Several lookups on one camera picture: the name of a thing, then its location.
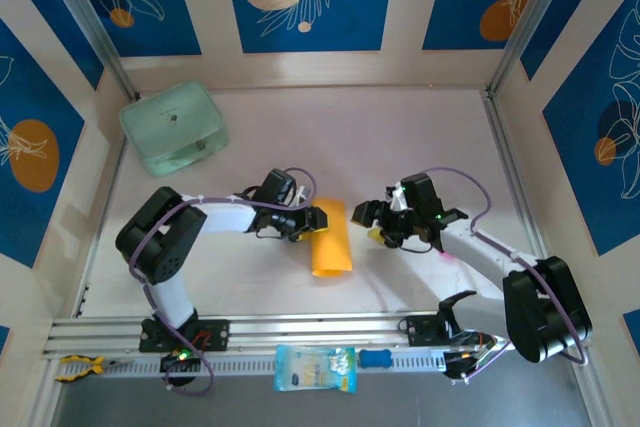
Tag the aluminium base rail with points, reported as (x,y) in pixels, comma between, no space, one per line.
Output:
(310,329)

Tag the orange cloth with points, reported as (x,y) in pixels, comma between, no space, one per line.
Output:
(332,252)

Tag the mint green zip pouch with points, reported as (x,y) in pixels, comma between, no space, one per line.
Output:
(170,122)

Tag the blue bone shaped block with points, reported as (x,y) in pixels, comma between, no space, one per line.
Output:
(375,358)

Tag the clear pink plastic box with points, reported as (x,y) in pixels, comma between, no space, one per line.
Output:
(446,256)

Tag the aluminium side rail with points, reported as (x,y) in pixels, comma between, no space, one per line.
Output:
(512,172)
(82,302)

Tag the light blue snack packet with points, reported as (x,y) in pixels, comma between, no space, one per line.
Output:
(315,369)

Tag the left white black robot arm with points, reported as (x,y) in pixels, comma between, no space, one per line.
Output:
(225,219)

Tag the aluminium frame post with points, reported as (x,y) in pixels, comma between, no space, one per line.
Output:
(92,22)
(536,22)

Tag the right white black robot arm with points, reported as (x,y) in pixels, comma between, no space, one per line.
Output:
(475,257)

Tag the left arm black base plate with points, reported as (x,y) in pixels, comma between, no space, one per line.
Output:
(215,334)

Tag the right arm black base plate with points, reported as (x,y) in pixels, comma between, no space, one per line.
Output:
(420,331)

